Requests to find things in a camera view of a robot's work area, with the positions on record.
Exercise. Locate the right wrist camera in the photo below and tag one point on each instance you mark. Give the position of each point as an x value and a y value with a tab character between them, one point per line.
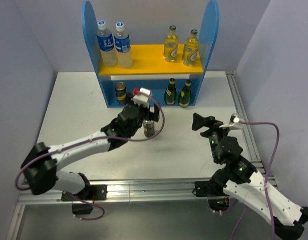
234	123

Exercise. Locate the aluminium front rail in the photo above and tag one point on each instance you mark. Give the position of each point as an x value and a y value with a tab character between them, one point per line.
142	190

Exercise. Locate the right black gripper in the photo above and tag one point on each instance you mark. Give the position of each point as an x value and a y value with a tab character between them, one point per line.
199	121

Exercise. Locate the clear soda bottle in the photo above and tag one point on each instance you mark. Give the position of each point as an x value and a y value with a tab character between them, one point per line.
190	49
171	43

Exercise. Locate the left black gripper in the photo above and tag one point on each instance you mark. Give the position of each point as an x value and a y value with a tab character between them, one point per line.
152	115

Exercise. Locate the left blue-label water bottle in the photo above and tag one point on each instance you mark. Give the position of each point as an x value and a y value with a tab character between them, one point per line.
106	44

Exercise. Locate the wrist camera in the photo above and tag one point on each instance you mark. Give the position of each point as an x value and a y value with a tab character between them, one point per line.
234	123
142	97

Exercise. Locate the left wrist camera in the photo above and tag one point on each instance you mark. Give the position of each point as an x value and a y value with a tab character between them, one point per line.
142	97

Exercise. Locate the blue and yellow shelf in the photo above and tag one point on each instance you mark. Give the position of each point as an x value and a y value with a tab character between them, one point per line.
149	69

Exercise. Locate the blue-label water bottle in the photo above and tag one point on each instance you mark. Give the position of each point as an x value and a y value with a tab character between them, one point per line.
122	45
106	44

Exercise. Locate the right blue-label water bottle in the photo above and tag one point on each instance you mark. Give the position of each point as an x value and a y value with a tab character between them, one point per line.
122	45

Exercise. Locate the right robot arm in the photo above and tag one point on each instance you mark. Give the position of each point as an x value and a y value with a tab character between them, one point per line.
240	179

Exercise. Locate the black drink can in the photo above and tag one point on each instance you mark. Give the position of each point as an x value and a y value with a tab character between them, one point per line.
120	90
149	128

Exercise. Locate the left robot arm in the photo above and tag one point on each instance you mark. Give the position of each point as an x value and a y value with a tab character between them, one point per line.
42	168

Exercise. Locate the green glass bottle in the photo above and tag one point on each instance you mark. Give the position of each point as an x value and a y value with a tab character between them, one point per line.
170	93
185	95

